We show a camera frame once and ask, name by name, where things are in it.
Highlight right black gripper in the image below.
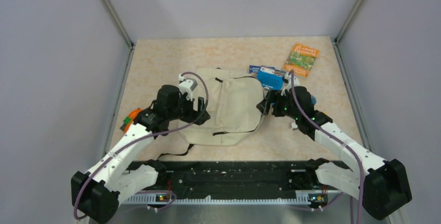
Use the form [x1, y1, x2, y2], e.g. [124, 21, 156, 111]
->
[256, 89, 300, 121]

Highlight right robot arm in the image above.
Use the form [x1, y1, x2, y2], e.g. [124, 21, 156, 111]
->
[256, 86, 412, 220]

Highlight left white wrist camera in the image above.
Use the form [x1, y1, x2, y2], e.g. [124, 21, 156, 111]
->
[178, 74, 198, 101]

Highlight blue and white booklet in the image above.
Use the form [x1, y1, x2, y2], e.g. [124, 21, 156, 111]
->
[249, 65, 261, 77]

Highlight blue lidded jar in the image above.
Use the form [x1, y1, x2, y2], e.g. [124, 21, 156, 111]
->
[310, 95, 317, 106]

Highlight orange tape dispenser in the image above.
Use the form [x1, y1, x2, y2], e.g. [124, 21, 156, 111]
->
[120, 108, 142, 133]

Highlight beige canvas backpack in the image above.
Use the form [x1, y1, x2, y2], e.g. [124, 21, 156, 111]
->
[179, 68, 265, 156]

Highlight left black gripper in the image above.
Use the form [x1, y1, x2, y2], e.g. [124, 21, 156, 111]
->
[167, 91, 210, 125]

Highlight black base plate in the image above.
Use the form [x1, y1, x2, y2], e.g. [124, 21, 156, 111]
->
[144, 160, 337, 200]

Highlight orange paperback book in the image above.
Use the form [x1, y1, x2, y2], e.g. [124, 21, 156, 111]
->
[282, 43, 320, 77]

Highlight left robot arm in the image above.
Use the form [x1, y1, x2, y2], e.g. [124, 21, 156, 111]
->
[71, 84, 210, 223]

